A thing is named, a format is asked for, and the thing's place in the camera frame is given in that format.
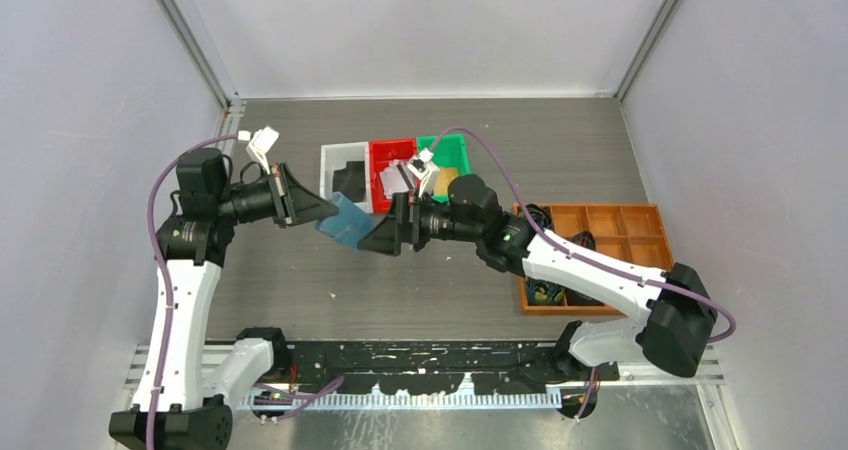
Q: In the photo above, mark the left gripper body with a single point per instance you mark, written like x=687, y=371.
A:
x=261, y=200

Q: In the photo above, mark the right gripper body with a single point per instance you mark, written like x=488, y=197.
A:
x=429, y=222

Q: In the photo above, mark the blue leather card holder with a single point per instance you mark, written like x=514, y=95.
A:
x=350, y=225

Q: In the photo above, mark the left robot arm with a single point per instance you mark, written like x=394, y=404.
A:
x=176, y=405

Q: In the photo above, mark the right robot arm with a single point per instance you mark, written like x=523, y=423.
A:
x=666, y=315

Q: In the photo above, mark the gold cards in green bin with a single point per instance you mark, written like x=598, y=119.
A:
x=445, y=177

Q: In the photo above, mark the silver cards in red bin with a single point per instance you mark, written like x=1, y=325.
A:
x=396, y=178

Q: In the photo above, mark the black cards in white bin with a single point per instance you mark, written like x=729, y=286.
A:
x=350, y=181

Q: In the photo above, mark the white plastic bin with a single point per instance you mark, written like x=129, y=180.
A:
x=334, y=157

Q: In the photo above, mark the green plastic bin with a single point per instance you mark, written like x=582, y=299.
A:
x=452, y=152

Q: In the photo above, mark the red plastic bin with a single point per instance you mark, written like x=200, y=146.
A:
x=380, y=154

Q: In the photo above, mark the rolled belt top left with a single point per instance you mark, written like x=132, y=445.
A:
x=541, y=216

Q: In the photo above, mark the rolled belt bottom left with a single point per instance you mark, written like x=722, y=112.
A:
x=544, y=293

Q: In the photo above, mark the orange compartment tray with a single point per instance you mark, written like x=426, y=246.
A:
x=631, y=232

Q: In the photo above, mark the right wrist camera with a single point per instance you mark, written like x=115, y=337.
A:
x=425, y=171

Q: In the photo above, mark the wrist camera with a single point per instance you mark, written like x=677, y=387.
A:
x=425, y=171
x=258, y=144

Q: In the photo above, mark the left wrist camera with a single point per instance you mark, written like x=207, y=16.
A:
x=258, y=144

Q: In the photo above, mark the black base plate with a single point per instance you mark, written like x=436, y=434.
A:
x=425, y=367

